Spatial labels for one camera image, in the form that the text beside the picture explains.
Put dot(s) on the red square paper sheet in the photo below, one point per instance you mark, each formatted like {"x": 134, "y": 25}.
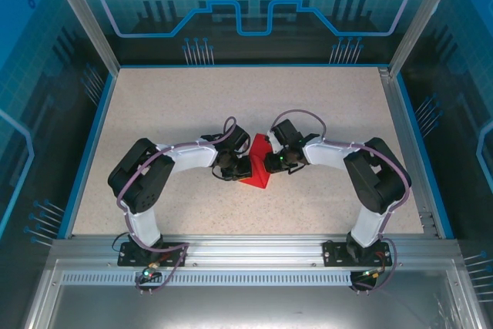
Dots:
{"x": 259, "y": 150}

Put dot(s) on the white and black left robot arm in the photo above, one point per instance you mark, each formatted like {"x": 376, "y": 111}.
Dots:
{"x": 138, "y": 178}

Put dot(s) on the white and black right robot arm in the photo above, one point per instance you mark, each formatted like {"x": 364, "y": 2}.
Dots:
{"x": 381, "y": 178}

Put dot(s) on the blue table rim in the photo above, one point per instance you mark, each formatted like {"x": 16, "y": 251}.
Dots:
{"x": 250, "y": 65}

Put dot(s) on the steel tray panel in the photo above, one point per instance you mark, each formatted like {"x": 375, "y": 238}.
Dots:
{"x": 246, "y": 309}

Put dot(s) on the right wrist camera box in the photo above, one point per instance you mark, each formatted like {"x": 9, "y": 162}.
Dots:
{"x": 274, "y": 142}

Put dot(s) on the grey metal bracket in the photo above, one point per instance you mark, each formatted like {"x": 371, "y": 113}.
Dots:
{"x": 245, "y": 148}

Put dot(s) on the aluminium cross rail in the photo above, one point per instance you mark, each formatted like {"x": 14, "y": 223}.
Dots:
{"x": 254, "y": 250}

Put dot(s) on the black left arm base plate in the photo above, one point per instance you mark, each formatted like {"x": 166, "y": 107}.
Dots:
{"x": 175, "y": 254}

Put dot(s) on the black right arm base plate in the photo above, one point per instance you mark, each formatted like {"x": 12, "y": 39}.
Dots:
{"x": 333, "y": 254}

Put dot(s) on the aluminium side rail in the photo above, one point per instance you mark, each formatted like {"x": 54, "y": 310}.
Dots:
{"x": 400, "y": 113}

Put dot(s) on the aluminium frame post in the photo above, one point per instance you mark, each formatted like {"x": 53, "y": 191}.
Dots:
{"x": 420, "y": 17}
{"x": 90, "y": 28}

